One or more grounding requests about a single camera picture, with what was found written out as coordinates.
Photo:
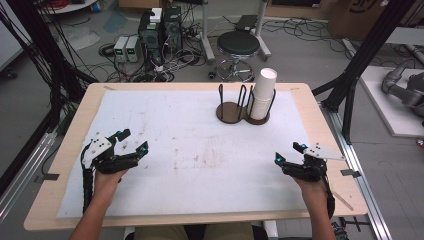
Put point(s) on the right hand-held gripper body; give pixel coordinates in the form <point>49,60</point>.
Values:
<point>308,170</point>

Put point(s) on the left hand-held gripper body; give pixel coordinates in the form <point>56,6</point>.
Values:
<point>110,163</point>

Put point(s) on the stack of white paper cups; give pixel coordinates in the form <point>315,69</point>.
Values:
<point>265,90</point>

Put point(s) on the person's left hand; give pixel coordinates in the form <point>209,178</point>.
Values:
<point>106,183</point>

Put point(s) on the person's right hand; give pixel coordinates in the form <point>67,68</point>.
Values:
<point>313,190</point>

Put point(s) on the black tape strip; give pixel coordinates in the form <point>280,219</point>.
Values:
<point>48,177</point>
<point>350,173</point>

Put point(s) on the thin wooden stick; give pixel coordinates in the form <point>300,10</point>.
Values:
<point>343,201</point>

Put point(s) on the white foam mat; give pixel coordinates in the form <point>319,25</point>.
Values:
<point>200,186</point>

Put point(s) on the small electronic board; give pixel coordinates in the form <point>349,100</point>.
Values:
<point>340,231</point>

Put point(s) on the person's khaki trousers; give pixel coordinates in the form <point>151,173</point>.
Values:
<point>160,232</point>

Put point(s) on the grey bench power supply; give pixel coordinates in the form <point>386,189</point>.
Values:
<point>133,48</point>
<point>120,48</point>

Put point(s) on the white floor board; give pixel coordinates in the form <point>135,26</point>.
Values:
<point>390,113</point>

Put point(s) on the black computer tower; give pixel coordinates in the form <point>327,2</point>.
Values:
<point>172,28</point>
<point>150,38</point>

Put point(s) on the white metal stand leg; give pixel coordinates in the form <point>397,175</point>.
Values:
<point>261,40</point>
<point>206,40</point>

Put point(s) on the black round stool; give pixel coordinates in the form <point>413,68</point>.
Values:
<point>238,42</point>

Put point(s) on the small white box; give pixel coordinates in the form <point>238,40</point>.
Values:
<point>155,15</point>

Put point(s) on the flat black device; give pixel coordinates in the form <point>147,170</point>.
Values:
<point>246,22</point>

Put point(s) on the brown cardboard box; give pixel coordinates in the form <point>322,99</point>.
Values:
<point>350,16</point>

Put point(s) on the aluminium floor rail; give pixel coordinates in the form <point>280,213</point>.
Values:
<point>26,173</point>
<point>360,180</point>

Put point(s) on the black metal frame post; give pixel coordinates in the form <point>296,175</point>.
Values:
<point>370,43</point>
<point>40,40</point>

